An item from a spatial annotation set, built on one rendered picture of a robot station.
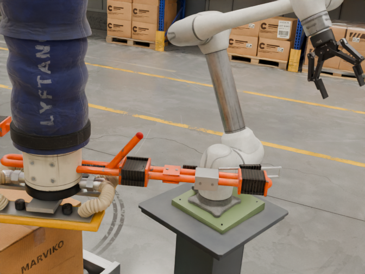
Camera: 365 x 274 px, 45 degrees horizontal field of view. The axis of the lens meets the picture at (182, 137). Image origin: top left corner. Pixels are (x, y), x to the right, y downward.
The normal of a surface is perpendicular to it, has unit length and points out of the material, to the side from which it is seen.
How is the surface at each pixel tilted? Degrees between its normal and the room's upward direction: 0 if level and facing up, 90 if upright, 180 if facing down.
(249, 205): 4
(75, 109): 77
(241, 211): 4
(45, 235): 90
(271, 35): 95
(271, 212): 0
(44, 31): 69
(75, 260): 90
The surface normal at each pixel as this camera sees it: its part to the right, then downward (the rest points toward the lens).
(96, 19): -0.42, 0.32
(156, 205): 0.06, -0.92
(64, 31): 0.61, -0.02
